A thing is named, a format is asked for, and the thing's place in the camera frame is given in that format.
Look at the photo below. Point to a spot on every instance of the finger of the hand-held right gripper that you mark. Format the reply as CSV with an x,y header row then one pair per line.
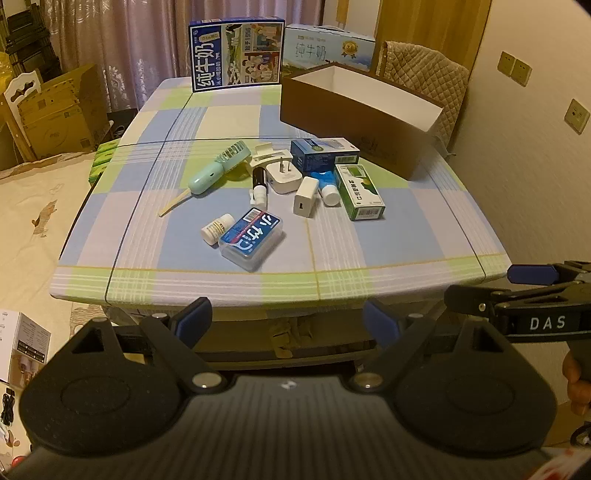
x,y
531,274
468,299

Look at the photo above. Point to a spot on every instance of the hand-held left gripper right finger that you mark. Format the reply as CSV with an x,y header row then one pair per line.
x,y
381,323

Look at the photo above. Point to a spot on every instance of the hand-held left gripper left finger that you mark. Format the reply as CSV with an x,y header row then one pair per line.
x,y
193,321

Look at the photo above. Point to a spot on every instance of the small white pill bottle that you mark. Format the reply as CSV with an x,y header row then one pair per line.
x,y
217,229

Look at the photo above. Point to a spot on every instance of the blue clear plastic case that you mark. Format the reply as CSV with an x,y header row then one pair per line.
x,y
251,240

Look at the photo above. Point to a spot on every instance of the wooden stick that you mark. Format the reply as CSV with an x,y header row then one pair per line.
x,y
174,202

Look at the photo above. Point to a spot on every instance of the green medicine box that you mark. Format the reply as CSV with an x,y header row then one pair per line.
x,y
362,194

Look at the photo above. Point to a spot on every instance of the mint green handheld fan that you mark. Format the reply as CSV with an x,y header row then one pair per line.
x,y
210,173

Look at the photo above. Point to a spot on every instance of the black white lip balm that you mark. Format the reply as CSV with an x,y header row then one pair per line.
x,y
259,184

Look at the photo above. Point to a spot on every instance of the blue tube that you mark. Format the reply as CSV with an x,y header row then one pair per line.
x,y
323,182

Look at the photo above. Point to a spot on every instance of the white plug adapter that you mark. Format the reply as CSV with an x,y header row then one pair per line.
x,y
284,175

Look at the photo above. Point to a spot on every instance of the blue medicine box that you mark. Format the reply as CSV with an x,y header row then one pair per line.
x,y
323,154

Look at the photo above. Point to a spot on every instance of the brown cardboard box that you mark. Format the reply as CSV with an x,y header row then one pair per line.
x,y
351,124

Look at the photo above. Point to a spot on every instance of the person's right hand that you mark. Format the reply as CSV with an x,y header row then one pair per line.
x,y
577,383

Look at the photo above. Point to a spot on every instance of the white table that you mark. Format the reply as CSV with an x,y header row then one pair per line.
x,y
240,318

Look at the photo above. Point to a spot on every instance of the red white patterned cloth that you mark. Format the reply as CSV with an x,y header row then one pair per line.
x,y
572,464

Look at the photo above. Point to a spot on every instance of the white charger cube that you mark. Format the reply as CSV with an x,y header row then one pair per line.
x,y
305,198

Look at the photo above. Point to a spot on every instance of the beige embroidered bedsheet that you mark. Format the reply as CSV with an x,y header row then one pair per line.
x,y
37,254

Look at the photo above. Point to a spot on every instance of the white product box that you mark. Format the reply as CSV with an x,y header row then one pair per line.
x,y
23,346

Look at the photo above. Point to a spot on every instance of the white plastic clip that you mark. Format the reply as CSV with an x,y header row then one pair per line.
x,y
263,154

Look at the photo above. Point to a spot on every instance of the green packet stack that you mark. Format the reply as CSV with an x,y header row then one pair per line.
x,y
105,159

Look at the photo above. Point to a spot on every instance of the chair with quilted cover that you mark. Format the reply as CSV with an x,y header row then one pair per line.
x,y
429,74

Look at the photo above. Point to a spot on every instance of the yellow cardboard carton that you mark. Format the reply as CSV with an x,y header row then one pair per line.
x,y
64,115

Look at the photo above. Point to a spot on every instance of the wooden door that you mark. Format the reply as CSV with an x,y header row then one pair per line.
x,y
438,23

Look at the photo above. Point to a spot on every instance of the dark blue milk carton box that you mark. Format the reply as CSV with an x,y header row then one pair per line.
x,y
235,55

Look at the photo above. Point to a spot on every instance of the pink curtain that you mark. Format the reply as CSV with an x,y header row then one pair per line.
x,y
138,46

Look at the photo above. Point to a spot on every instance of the light blue milk carton box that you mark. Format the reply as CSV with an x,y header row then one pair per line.
x,y
323,48

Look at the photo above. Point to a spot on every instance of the white wooden chair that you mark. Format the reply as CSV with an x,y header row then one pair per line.
x,y
21,97

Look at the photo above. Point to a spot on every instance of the stack of black crates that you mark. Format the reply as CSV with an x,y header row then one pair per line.
x,y
27,46

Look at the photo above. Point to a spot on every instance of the beige wall socket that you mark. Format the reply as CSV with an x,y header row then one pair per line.
x,y
506,64
522,73
578,116

